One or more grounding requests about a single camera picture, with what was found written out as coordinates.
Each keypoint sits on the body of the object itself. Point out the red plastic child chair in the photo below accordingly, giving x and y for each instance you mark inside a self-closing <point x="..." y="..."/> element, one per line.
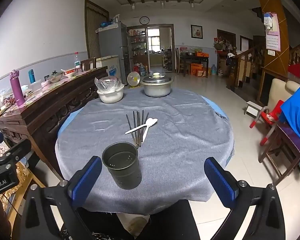
<point x="268" y="117"/>

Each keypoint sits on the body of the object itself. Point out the white chest freezer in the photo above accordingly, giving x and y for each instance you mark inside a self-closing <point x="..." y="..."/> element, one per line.
<point x="110" y="66"/>

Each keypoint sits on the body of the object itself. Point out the dark metal utensil holder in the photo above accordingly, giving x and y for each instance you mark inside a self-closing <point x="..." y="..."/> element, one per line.
<point x="125" y="172"/>

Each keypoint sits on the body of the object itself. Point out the purple drinking bottle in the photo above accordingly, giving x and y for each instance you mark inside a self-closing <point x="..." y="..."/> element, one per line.
<point x="17" y="90"/>

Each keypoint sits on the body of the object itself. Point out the white step stool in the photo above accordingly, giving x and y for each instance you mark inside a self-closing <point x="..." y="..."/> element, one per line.
<point x="253" y="110"/>

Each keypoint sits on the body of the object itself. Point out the grey tablecloth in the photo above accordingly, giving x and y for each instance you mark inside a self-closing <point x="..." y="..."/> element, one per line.
<point x="177" y="135"/>

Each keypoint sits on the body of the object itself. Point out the grey refrigerator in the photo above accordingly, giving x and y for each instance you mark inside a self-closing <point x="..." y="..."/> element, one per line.
<point x="111" y="41"/>

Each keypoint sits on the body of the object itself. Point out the red and white bowl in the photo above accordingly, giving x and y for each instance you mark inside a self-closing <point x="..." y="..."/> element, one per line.
<point x="70" y="73"/>

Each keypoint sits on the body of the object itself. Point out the wooden stair railing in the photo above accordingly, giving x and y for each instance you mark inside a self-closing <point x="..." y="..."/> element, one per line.
<point x="242" y="67"/>

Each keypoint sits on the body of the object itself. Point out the shelf with bottles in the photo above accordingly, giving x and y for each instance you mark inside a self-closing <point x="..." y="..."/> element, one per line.
<point x="137" y="45"/>

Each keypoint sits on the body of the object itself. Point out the white light switch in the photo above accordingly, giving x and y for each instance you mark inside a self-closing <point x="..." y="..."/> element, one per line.
<point x="271" y="53"/>

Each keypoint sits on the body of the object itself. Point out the brown wooden pillar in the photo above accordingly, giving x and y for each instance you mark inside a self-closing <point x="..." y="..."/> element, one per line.
<point x="277" y="62"/>

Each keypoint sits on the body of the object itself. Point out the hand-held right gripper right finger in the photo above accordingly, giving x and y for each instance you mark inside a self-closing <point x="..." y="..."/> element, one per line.
<point x="218" y="180"/>

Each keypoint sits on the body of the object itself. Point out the dark wooden chair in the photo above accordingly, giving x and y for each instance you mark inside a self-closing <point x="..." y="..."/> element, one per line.
<point x="88" y="63"/>

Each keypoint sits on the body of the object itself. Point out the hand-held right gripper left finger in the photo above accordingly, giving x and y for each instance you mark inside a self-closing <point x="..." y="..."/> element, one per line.
<point x="86" y="180"/>

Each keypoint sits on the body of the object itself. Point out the small white fan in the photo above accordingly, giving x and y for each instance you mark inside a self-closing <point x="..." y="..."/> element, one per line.
<point x="133" y="78"/>

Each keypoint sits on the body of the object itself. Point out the blue water jug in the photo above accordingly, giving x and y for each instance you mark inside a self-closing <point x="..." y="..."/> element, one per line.
<point x="214" y="70"/>

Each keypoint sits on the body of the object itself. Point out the round wall clock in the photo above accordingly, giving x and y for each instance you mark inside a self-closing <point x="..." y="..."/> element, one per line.
<point x="144" y="20"/>

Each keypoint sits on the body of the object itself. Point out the light wooden chair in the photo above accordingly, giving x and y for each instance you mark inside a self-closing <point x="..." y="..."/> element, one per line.
<point x="27" y="182"/>

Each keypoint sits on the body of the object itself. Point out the blue thermos bottle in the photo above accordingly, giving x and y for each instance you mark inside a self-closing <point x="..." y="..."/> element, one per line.
<point x="31" y="77"/>

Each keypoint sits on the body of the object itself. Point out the clear red-capped plastic bottle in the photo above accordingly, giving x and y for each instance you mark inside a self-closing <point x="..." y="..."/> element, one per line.
<point x="77" y="61"/>

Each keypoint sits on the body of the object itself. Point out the clear plastic container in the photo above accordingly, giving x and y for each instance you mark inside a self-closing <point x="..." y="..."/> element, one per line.
<point x="36" y="86"/>

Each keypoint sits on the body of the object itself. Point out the flat orange box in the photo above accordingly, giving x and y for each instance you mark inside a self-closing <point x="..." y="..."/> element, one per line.
<point x="202" y="54"/>

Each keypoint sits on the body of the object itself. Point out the white plastic spoon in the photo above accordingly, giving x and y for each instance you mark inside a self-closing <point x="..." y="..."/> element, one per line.
<point x="145" y="135"/>
<point x="137" y="128"/>

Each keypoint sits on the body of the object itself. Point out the white cooker pot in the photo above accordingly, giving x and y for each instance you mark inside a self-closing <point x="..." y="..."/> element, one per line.
<point x="111" y="97"/>

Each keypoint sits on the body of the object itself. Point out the blue cloth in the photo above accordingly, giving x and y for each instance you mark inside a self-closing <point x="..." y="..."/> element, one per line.
<point x="297" y="115"/>

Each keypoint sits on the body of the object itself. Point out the dark wooden side table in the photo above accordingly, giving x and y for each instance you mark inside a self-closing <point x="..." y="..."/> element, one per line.
<point x="193" y="58"/>

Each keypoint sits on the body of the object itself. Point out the carved dark wooden sideboard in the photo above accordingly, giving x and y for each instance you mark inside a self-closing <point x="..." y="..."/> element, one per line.
<point x="52" y="110"/>

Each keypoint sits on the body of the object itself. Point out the pink wall calendar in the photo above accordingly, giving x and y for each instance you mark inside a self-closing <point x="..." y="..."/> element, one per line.
<point x="273" y="37"/>

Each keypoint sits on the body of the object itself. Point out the blue table cover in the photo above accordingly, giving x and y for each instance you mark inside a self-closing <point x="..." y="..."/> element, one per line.
<point x="65" y="122"/>

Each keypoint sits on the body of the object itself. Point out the framed wall picture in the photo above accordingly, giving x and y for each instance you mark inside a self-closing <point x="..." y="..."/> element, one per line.
<point x="196" y="31"/>

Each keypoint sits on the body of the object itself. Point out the cream sofa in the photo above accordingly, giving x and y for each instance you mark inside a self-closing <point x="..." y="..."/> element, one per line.
<point x="277" y="92"/>

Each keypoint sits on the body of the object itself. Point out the large orange cardboard box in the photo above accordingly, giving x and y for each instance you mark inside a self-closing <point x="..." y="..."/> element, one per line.
<point x="196" y="68"/>

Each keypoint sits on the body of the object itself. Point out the glass lidded bowl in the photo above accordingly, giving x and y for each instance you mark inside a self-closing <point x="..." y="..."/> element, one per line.
<point x="55" y="77"/>

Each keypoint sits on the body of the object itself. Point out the aluminium pot with lid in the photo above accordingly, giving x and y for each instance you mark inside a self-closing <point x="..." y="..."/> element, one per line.
<point x="157" y="87"/>

